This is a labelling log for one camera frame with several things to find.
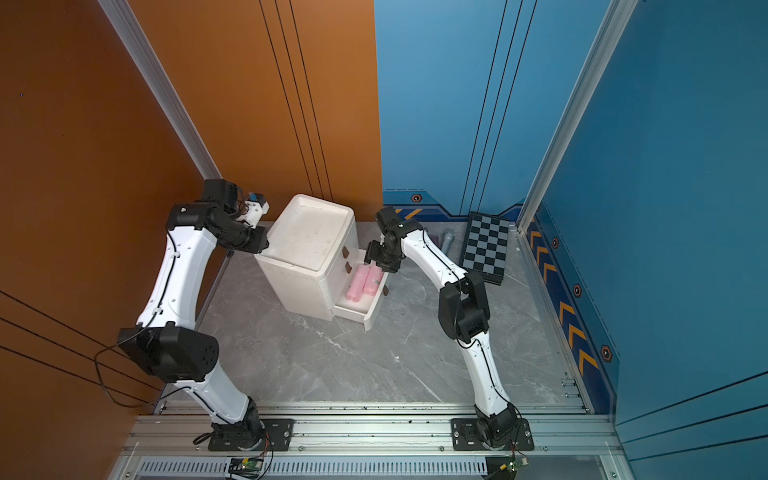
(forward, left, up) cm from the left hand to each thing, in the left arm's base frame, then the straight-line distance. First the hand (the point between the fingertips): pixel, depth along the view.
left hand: (267, 240), depth 82 cm
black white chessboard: (+17, -68, -22) cm, 74 cm away
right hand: (+3, -28, -14) cm, 32 cm away
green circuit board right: (-48, -64, -25) cm, 84 cm away
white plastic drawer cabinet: (-6, -14, -2) cm, 15 cm away
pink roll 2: (+2, -28, -21) cm, 35 cm away
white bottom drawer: (-7, -26, -23) cm, 36 cm away
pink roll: (-1, -23, -21) cm, 31 cm away
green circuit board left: (-49, 0, -28) cm, 56 cm away
